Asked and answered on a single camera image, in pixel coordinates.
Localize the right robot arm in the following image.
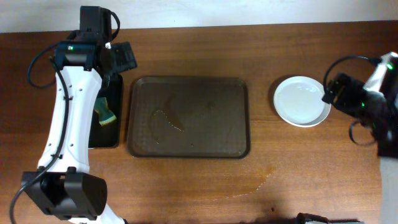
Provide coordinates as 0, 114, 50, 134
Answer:
322, 52, 397, 224

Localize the brown serving tray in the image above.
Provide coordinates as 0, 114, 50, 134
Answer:
126, 77, 251, 159

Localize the pale green plate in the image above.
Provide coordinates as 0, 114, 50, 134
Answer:
273, 76, 331, 128

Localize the green yellow sponge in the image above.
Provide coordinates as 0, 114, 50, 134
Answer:
94, 97, 117, 126

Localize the black tray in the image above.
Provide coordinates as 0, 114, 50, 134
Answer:
88, 74, 124, 148

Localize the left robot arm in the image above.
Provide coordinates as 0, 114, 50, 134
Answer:
18, 40, 136, 223

